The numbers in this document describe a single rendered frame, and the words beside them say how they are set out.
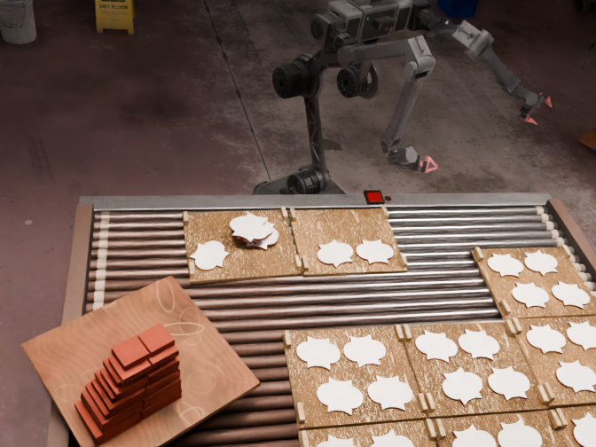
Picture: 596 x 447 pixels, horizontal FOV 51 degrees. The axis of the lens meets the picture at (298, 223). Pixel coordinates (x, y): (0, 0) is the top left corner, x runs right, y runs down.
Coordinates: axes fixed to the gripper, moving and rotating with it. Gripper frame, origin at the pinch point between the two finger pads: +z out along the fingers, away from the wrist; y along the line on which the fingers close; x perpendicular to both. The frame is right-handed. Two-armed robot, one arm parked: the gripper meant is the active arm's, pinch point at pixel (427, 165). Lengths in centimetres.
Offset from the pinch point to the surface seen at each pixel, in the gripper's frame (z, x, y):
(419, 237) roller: -4.2, -29.7, 8.9
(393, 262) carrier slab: -22.1, -40.0, 17.9
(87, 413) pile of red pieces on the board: -135, -84, 48
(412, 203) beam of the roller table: 1.5, -17.1, -6.9
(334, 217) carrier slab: -36.1, -28.1, -7.6
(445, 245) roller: 4.4, -30.8, 15.4
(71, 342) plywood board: -137, -73, 23
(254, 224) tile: -72, -35, -5
